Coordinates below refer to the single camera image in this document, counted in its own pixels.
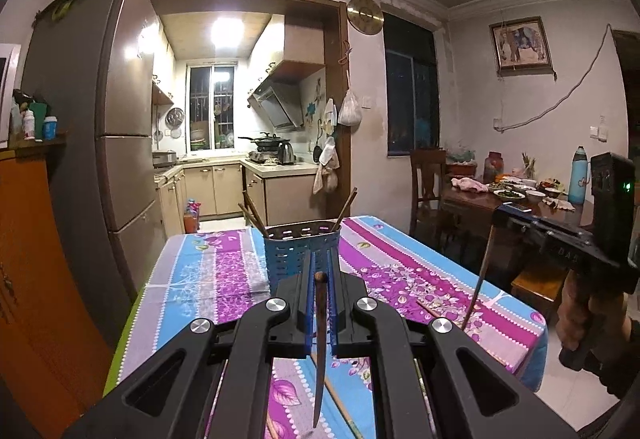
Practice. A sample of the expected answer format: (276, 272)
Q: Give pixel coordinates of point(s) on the floral striped tablecloth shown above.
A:
(225, 269)

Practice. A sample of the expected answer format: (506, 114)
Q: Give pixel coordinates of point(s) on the wooden chopstick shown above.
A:
(250, 209)
(477, 279)
(319, 344)
(271, 426)
(430, 310)
(345, 208)
(247, 215)
(339, 399)

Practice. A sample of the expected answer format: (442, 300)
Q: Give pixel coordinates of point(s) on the round metal strainer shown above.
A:
(175, 117)

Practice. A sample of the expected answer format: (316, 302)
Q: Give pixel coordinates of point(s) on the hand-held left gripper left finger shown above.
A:
(308, 314)

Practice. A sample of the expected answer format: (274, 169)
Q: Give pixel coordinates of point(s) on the orange wooden cabinet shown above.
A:
(35, 269)

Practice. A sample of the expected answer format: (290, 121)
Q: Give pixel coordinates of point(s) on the light blue thermos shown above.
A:
(579, 176)

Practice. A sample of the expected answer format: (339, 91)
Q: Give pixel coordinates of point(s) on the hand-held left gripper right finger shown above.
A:
(332, 314)

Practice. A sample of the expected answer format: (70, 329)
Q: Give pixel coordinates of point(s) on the beige kitchen base cabinets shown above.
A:
(225, 189)

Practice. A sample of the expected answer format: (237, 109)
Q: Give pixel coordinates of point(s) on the steel kettle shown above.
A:
(285, 154)

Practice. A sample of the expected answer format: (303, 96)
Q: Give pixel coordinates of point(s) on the barred kitchen window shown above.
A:
(212, 106)

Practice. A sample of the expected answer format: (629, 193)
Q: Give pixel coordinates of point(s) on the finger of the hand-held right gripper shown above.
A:
(517, 218)

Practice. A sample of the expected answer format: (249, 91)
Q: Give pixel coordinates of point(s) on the blue slotted utensil holder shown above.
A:
(290, 254)

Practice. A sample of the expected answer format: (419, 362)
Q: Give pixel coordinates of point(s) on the double wall switch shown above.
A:
(597, 132)

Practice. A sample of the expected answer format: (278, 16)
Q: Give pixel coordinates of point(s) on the silver refrigerator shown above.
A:
(125, 94)

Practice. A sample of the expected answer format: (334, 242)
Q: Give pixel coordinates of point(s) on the green container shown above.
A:
(40, 110)

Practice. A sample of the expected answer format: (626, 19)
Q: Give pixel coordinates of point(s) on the black wok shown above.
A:
(265, 141)

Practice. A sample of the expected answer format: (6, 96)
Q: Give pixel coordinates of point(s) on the kitchen ceiling light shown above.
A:
(227, 31)

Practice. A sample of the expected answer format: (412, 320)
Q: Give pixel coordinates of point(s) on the colourful bottle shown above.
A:
(192, 217)

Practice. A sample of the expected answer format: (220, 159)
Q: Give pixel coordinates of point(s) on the white bowl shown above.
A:
(535, 195)

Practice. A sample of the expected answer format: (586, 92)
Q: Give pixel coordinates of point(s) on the red basket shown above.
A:
(460, 166)

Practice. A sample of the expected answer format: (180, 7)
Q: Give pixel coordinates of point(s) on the hanging kitchen towels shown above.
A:
(325, 164)

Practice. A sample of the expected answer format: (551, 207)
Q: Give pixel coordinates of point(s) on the crumpled white tissue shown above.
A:
(559, 204)

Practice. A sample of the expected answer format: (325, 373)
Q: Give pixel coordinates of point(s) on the white hanging plastic bag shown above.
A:
(349, 109)

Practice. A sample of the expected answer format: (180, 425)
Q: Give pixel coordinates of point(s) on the framed elephant picture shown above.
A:
(521, 44)

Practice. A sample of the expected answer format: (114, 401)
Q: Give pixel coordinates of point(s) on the metal range hood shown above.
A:
(277, 103)

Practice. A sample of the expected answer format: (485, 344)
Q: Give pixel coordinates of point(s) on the white medicine bottle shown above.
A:
(29, 126)

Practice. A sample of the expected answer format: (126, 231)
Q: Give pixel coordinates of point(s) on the bowl of greens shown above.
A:
(507, 193)

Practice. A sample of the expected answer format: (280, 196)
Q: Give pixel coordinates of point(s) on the dark room window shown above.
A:
(412, 89)

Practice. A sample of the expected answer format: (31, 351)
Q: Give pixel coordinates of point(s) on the white light switch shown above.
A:
(367, 102)

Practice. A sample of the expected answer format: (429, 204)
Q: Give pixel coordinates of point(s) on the dark wooden dining table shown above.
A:
(475, 205)

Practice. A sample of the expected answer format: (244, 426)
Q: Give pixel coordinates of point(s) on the cup of chopsticks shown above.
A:
(529, 169)

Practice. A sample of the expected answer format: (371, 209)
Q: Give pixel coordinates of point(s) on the pink cloth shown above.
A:
(470, 184)

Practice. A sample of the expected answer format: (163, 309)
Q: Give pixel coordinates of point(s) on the gold wall clock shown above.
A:
(365, 15)

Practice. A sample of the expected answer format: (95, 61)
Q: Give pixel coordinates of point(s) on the person's right hand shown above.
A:
(571, 316)

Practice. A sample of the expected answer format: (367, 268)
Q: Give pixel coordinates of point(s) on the grey rice cooker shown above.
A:
(165, 159)

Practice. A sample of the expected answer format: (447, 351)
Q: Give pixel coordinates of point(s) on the red jar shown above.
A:
(492, 166)

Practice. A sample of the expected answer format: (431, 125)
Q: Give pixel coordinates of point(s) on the dark wooden door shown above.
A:
(630, 84)

